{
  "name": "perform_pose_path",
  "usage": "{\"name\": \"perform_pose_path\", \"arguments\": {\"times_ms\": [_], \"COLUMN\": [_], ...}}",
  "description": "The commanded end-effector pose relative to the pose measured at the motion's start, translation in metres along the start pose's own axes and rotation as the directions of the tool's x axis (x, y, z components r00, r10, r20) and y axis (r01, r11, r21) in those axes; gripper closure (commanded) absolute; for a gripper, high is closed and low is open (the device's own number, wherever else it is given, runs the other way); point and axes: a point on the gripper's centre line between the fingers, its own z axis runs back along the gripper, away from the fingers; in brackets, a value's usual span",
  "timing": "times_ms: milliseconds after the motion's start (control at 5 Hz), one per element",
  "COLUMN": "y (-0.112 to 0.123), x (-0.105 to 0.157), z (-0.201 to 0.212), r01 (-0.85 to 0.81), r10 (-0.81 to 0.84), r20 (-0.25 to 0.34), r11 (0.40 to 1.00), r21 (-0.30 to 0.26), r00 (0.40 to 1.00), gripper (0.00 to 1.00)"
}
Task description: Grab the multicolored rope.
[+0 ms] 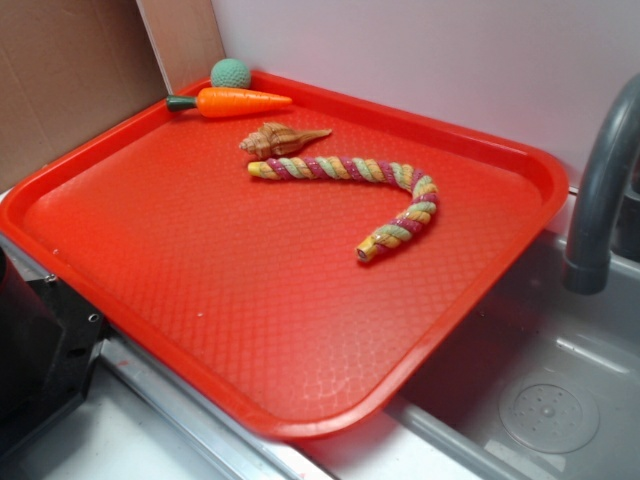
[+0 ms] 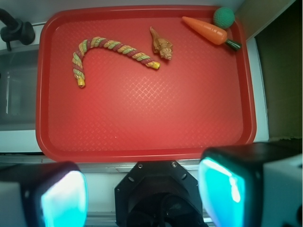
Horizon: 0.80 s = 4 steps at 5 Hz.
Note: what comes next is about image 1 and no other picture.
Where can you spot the red plastic tray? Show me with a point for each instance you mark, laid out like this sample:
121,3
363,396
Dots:
250,289

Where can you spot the brown seashell toy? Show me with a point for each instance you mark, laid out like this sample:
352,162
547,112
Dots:
274,139

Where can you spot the orange plastic carrot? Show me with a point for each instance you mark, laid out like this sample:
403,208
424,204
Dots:
222,102

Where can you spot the green textured ball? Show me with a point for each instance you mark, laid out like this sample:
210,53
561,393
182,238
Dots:
231,73

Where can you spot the light wooden board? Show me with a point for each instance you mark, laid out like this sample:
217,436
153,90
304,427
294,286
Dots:
185,39

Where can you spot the grey plastic sink basin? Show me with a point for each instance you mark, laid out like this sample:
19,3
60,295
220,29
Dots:
536,383

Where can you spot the grey toy faucet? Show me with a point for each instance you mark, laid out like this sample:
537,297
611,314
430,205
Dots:
605,218

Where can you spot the brown cardboard panel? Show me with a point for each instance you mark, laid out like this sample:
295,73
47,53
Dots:
70,70

